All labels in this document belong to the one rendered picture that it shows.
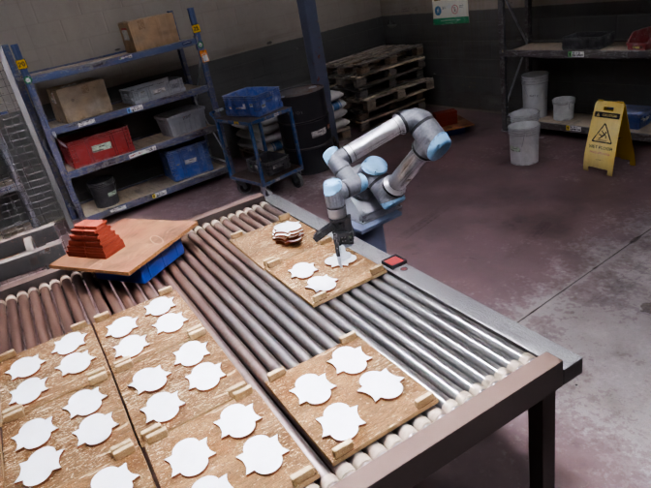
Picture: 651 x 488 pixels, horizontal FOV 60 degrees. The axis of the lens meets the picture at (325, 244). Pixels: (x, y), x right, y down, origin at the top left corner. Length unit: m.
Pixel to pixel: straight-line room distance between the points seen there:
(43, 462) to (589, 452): 2.13
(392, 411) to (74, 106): 5.25
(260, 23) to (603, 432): 6.29
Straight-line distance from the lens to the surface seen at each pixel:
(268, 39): 7.82
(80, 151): 6.33
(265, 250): 2.61
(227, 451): 1.64
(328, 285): 2.20
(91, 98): 6.40
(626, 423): 2.98
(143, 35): 6.46
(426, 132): 2.37
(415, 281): 2.20
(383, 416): 1.61
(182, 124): 6.64
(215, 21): 7.49
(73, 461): 1.84
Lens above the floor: 2.05
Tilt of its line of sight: 26 degrees down
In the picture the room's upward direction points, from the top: 11 degrees counter-clockwise
